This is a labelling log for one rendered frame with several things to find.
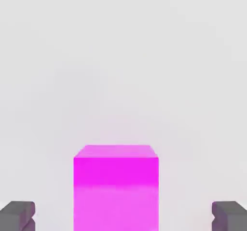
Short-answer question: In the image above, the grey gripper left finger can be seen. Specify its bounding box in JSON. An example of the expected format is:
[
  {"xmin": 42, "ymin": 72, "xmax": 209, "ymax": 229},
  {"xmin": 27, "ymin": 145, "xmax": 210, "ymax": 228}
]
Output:
[{"xmin": 0, "ymin": 201, "xmax": 36, "ymax": 231}]

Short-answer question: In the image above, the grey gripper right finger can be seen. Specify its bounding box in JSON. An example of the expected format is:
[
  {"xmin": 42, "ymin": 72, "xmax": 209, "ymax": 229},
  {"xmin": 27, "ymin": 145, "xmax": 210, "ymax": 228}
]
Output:
[{"xmin": 211, "ymin": 201, "xmax": 247, "ymax": 231}]

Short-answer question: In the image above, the small magenta cube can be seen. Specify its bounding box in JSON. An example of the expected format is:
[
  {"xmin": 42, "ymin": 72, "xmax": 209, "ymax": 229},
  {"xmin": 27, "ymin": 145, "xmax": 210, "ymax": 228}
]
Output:
[{"xmin": 73, "ymin": 144, "xmax": 159, "ymax": 231}]

